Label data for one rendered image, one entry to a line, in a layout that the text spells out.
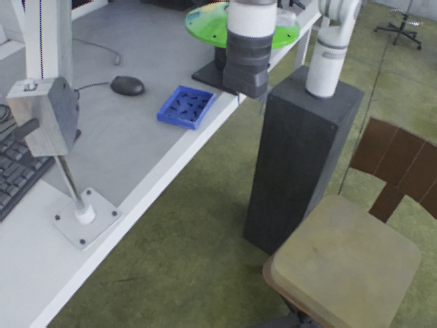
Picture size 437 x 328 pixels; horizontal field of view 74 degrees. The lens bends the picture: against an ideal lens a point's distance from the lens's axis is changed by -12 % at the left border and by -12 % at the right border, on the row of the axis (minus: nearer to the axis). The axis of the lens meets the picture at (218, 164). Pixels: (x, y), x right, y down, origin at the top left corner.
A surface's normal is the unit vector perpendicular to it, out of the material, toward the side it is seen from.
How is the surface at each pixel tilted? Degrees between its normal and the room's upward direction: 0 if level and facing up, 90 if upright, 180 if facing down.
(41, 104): 90
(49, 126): 90
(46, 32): 53
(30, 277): 0
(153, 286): 0
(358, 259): 0
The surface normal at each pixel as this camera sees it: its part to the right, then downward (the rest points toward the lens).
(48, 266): 0.04, -0.69
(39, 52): 0.10, 0.17
